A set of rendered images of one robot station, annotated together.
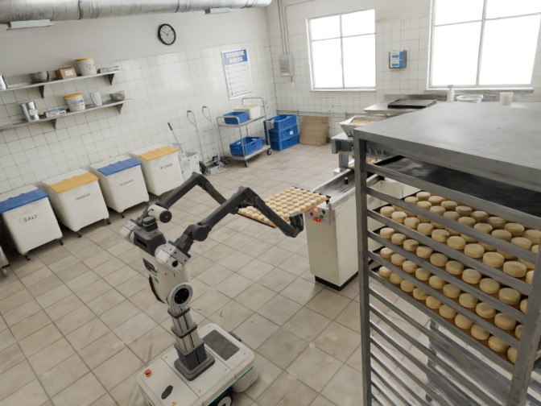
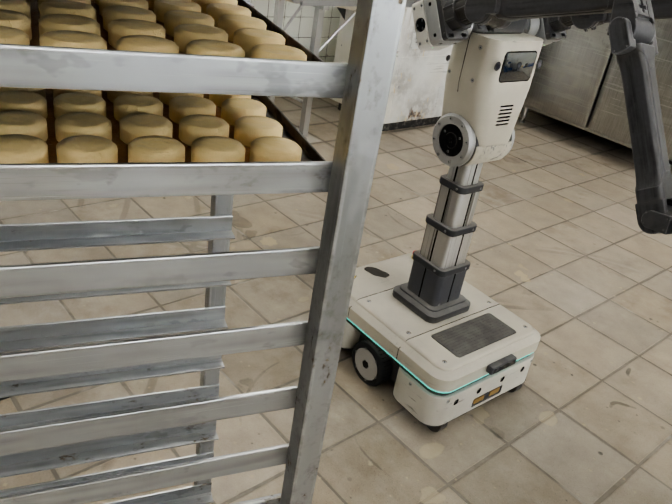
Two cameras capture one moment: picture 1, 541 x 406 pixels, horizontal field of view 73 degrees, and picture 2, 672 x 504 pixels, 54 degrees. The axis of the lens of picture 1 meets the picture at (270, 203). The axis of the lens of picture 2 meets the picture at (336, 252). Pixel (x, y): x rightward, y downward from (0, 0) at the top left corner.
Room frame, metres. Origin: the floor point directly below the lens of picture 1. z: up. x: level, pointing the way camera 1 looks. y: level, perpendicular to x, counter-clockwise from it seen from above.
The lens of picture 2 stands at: (1.37, -1.30, 1.46)
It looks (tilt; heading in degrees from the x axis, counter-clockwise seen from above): 29 degrees down; 88
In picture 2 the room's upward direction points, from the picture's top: 10 degrees clockwise
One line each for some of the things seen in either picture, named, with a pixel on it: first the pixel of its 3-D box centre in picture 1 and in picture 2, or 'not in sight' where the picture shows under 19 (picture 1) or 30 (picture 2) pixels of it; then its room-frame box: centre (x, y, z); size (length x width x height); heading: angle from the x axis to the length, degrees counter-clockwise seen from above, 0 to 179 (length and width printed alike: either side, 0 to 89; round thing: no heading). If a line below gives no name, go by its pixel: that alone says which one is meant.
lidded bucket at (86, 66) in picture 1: (87, 66); not in sight; (5.49, 2.24, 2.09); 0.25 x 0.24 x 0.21; 43
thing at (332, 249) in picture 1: (344, 229); not in sight; (2.91, -0.65, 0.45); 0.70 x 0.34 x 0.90; 131
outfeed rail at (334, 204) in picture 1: (393, 166); not in sight; (3.21, -1.20, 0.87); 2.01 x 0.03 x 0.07; 131
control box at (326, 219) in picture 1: (317, 213); not in sight; (2.67, -0.37, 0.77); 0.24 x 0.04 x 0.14; 41
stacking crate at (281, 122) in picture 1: (280, 122); not in sight; (7.49, -0.44, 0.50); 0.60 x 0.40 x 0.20; 136
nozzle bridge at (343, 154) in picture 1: (373, 154); not in sight; (3.25, -1.02, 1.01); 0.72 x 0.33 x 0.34; 41
